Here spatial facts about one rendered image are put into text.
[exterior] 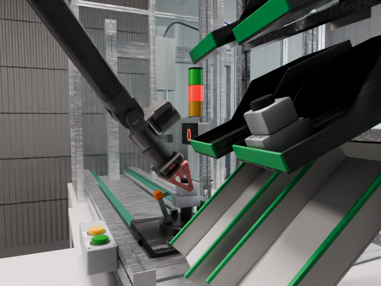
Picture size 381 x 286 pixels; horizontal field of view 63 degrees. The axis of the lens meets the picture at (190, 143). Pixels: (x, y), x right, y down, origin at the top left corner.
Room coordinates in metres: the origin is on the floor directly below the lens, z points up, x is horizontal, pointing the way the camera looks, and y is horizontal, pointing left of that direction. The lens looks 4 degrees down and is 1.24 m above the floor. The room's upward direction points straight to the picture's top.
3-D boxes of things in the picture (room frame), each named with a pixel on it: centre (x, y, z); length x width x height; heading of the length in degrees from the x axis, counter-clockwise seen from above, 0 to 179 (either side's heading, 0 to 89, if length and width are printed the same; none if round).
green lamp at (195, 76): (1.01, -0.02, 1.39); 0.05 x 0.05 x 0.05
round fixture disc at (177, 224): (0.79, 0.01, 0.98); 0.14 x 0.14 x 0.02
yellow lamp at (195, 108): (1.01, -0.02, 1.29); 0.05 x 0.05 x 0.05
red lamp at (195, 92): (1.01, -0.02, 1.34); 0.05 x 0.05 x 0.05
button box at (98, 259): (0.78, 0.24, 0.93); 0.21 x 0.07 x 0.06; 24
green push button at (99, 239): (0.71, 0.21, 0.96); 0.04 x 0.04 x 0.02
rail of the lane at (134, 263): (0.98, 0.26, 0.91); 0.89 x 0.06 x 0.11; 24
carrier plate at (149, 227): (0.79, 0.01, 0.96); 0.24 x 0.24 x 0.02; 24
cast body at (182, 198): (0.79, 0.00, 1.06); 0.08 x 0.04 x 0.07; 114
